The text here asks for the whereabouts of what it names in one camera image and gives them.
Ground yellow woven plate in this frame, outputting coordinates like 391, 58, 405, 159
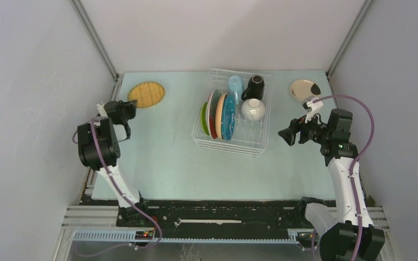
127, 82, 165, 108

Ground cream plate with black spot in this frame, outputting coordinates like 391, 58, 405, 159
290, 79, 321, 102

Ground blue polka dot plate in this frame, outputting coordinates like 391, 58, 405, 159
221, 94, 236, 140

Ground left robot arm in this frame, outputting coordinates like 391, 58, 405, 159
76, 100, 150, 227

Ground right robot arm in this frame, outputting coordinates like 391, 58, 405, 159
278, 109, 385, 260

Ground white ribbed bowl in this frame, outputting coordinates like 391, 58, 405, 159
241, 98, 266, 121

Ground black mug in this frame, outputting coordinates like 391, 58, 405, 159
241, 75, 265, 101

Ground light blue cup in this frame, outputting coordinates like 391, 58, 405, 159
228, 76, 244, 104

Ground beige plate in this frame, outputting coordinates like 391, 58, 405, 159
214, 94, 228, 139

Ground red plate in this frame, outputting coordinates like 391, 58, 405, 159
208, 116, 218, 139

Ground green plate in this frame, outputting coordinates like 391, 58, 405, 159
200, 102, 210, 135

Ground white rimmed teal plate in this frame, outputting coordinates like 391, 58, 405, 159
206, 89, 222, 132

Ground small circuit board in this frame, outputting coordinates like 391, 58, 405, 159
134, 231, 154, 240

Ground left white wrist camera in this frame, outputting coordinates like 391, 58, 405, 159
96, 103, 108, 117

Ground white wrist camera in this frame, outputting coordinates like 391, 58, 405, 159
302, 96, 324, 123
96, 103, 108, 117

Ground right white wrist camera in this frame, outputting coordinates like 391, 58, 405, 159
302, 96, 324, 123

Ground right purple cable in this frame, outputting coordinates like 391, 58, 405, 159
310, 95, 376, 261

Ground purple cable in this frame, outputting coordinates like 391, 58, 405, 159
310, 95, 376, 261
72, 119, 163, 258

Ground white wire dish rack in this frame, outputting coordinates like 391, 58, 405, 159
192, 69, 274, 156

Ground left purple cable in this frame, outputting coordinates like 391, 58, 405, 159
72, 119, 163, 258

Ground aluminium frame rail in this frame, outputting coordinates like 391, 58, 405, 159
62, 205, 391, 244

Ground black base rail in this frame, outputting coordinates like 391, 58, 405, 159
116, 197, 335, 240

